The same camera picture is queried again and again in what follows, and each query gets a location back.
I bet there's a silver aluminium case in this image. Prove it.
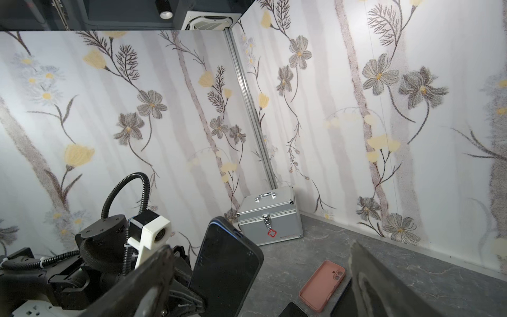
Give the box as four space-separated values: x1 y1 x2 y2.
236 186 303 246

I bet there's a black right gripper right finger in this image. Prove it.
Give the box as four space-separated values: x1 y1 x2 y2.
349 242 441 316

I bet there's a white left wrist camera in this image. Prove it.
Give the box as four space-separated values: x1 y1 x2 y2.
127 209 172 269

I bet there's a black phone case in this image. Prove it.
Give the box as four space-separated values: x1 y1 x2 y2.
330 279 359 317

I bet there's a phone with black screen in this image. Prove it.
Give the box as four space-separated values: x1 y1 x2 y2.
279 302 308 317

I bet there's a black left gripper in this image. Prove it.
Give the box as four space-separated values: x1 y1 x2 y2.
166 246 205 316

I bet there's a pink phone case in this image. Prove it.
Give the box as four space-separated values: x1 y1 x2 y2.
299 260 346 313

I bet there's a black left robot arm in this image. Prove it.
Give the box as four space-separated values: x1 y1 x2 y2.
1 173 205 316

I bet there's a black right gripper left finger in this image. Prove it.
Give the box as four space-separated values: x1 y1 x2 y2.
81 244 174 316

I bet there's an aluminium corner frame post left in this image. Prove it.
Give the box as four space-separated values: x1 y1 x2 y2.
224 27 277 190

